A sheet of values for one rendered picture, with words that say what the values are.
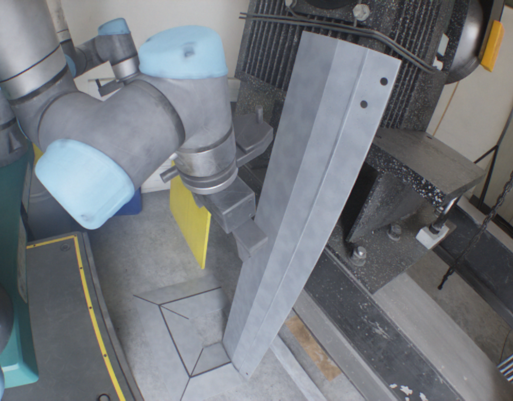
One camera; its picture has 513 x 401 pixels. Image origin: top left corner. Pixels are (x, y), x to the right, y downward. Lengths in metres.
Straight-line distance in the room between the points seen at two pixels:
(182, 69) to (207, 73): 0.02
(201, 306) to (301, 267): 0.74
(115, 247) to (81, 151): 1.28
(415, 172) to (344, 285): 0.34
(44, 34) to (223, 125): 0.20
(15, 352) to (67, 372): 0.42
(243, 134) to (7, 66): 0.27
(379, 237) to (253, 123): 0.46
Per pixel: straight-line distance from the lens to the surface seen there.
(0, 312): 0.40
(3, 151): 0.76
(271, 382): 1.13
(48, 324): 0.89
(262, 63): 0.82
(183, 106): 0.23
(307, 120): 0.45
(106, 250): 1.46
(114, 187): 0.20
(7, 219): 0.58
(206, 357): 1.11
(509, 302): 1.43
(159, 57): 0.22
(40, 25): 0.29
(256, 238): 0.35
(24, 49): 0.28
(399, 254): 0.70
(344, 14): 0.62
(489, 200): 3.64
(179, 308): 1.20
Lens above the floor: 1.05
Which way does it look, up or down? 35 degrees down
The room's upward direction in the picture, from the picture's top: 14 degrees clockwise
